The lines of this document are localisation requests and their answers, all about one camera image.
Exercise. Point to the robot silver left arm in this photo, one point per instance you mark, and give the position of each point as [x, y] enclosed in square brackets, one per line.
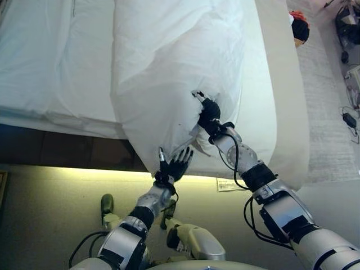
[123, 242]

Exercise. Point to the under bed light strip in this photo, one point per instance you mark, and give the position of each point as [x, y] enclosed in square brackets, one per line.
[84, 171]

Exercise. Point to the white boxy device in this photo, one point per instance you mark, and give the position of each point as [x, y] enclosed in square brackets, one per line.
[355, 76]

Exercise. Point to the white duvet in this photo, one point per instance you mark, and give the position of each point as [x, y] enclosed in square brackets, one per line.
[182, 56]

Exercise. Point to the black wheeled machine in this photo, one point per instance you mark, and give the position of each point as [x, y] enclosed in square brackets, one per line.
[347, 25]

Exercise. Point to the robot silver right arm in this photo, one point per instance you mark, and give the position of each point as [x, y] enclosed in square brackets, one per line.
[284, 208]

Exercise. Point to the beige bedspread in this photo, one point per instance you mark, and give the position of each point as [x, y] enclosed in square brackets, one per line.
[287, 112]

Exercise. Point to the black power adapter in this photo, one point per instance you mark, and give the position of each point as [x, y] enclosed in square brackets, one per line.
[350, 118]

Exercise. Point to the dark brown bed frame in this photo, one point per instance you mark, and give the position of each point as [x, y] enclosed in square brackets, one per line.
[70, 149]

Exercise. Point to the white sheeted mattress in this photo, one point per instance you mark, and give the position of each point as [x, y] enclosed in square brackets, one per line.
[56, 70]

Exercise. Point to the pale grey woven rug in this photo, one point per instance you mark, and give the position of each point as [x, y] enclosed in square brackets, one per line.
[323, 112]

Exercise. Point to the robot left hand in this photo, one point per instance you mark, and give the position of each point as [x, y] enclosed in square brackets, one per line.
[171, 168]

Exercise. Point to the white garment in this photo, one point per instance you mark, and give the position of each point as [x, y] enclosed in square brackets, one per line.
[290, 18]

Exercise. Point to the black garment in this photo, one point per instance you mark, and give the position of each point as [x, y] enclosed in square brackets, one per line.
[301, 29]

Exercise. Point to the robot white torso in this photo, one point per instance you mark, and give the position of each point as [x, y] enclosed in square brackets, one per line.
[197, 265]

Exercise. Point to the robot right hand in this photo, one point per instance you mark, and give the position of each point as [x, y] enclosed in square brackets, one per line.
[209, 114]

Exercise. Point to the cardboard box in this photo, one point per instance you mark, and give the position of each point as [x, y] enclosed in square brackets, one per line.
[300, 43]

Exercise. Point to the red garment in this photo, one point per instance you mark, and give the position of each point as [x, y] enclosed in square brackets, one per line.
[298, 15]

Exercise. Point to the white printed label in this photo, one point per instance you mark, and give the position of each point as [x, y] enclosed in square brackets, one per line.
[233, 185]

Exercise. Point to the robot right leg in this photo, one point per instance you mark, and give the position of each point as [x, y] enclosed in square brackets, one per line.
[197, 239]

